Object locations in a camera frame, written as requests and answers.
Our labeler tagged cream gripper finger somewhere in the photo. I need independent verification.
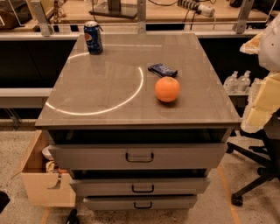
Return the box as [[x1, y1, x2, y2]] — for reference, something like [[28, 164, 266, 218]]
[[240, 32, 263, 54], [247, 73, 280, 127]]

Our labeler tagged orange fruit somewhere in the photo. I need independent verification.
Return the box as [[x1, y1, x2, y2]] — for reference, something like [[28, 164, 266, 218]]
[[155, 77, 180, 102]]

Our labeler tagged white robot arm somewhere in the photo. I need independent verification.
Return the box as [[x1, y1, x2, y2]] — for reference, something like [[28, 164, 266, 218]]
[[240, 18, 280, 133]]

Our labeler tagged blue pepsi can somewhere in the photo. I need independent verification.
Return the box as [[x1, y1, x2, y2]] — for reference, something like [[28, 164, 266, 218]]
[[84, 21, 103, 55]]

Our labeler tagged clear sanitizer bottle right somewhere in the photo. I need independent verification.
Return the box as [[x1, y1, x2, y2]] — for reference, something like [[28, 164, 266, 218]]
[[236, 70, 251, 93]]

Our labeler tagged clear sanitizer bottle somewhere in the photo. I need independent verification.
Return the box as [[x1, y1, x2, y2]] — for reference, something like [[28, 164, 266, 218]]
[[223, 71, 238, 94], [236, 70, 251, 93]]

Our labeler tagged clear sanitizer bottle left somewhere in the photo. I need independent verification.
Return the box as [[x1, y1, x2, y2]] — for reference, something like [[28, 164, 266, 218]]
[[223, 71, 238, 94]]

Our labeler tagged black office chair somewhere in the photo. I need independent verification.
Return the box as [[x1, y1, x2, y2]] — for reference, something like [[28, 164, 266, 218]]
[[227, 113, 280, 207]]

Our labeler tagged white power strip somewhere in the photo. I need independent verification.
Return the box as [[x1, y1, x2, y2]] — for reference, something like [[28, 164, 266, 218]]
[[177, 0, 215, 18]]

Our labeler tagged dark blue snack bar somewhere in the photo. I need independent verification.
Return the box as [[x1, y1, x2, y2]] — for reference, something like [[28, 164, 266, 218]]
[[148, 63, 178, 78]]

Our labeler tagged grey drawer cabinet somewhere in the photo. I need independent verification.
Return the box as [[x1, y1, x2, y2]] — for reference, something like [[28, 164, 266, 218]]
[[34, 32, 242, 212]]

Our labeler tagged black monitor stand base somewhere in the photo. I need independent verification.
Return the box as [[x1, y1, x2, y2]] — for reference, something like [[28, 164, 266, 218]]
[[89, 0, 137, 19]]

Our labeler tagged top grey drawer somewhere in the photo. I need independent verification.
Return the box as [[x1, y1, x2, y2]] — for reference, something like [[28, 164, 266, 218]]
[[49, 143, 227, 170]]

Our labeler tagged grey drawer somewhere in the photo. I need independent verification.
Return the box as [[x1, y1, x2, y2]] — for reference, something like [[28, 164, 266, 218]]
[[69, 178, 210, 197], [83, 195, 197, 211], [49, 143, 227, 170]]

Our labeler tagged middle grey drawer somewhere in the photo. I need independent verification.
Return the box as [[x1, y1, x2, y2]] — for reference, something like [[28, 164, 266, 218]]
[[69, 178, 210, 197]]

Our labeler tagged bottom grey drawer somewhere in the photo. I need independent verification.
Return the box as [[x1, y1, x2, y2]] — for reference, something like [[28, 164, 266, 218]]
[[83, 195, 197, 211]]

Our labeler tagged white bowl in box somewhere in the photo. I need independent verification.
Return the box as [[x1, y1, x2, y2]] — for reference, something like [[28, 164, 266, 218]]
[[42, 146, 53, 160]]

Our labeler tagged open cardboard box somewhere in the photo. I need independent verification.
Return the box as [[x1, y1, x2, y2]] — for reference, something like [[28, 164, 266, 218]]
[[12, 130, 76, 207]]

